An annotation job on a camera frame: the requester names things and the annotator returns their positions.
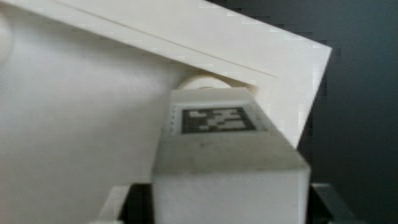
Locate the white leg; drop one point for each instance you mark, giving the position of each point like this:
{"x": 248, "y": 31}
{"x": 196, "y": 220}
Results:
{"x": 230, "y": 175}

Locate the white square tabletop part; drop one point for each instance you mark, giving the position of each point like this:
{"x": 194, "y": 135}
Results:
{"x": 97, "y": 56}

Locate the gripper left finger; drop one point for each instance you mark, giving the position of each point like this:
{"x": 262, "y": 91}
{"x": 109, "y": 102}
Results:
{"x": 113, "y": 206}

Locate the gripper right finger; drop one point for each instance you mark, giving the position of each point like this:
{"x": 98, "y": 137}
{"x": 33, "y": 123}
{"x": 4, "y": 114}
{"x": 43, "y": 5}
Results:
{"x": 329, "y": 211}

